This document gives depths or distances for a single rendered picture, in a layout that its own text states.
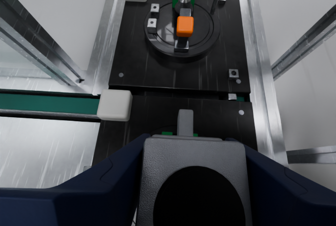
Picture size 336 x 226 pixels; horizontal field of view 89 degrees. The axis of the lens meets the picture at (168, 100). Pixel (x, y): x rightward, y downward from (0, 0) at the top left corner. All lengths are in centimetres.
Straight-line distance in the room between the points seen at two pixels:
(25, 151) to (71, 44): 28
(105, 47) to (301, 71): 46
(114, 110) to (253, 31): 31
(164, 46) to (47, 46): 17
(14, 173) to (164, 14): 38
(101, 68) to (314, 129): 46
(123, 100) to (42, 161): 19
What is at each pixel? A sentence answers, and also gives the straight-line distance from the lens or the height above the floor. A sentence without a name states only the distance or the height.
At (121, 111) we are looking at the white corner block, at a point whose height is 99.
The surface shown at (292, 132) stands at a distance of 46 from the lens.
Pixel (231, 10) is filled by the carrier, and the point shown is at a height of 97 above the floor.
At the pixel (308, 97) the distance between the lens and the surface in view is 52.
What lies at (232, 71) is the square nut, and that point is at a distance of 31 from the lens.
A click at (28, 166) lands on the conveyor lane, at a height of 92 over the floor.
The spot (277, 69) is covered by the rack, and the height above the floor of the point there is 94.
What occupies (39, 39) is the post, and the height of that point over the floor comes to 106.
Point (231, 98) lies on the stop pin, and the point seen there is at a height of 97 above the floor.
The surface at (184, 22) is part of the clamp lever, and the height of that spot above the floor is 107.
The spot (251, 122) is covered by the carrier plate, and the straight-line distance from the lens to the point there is 30.
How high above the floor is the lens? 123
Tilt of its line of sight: 69 degrees down
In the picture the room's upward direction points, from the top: straight up
